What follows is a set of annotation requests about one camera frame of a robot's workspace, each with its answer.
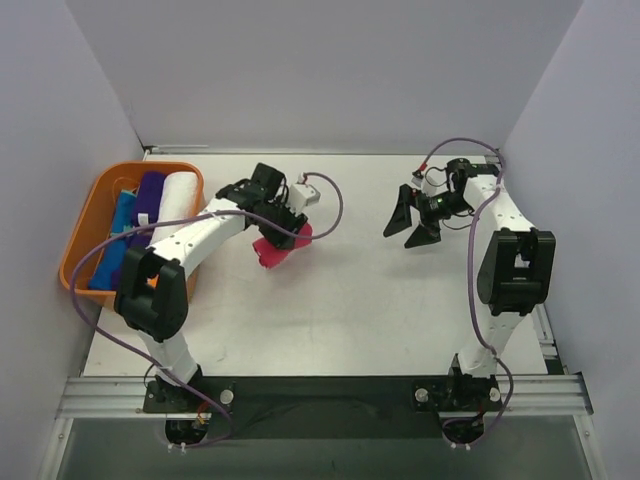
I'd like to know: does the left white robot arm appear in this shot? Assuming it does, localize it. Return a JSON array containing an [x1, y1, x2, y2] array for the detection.
[[115, 163, 320, 412]]

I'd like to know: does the dark purple rolled towel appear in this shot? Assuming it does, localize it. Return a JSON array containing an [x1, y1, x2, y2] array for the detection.
[[111, 250, 126, 291]]

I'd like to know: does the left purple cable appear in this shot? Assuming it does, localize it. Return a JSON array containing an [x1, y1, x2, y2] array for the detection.
[[69, 171, 345, 450]]

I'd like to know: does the blue rolled towel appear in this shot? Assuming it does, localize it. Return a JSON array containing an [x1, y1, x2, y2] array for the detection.
[[88, 190, 137, 291]]

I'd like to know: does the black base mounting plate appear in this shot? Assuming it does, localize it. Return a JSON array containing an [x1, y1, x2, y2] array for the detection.
[[165, 376, 487, 444]]

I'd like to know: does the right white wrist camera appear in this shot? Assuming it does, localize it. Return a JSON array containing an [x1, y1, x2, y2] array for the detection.
[[411, 170, 446, 196]]

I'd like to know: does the pink towel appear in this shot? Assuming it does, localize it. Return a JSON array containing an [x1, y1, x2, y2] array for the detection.
[[252, 238, 312, 269]]

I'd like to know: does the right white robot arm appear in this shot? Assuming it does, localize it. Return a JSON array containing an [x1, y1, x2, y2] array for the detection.
[[383, 158, 556, 414]]

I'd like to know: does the purple cable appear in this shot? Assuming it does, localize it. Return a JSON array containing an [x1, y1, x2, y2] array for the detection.
[[411, 137, 515, 447], [69, 171, 345, 450]]

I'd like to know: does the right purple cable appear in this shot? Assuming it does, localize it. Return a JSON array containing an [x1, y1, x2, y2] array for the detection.
[[411, 137, 515, 447]]

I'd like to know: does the white rolled towel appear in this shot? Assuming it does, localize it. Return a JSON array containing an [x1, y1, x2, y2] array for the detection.
[[158, 171, 199, 222]]

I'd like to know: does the orange plastic basket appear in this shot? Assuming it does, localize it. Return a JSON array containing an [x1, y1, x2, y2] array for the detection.
[[59, 161, 205, 310]]

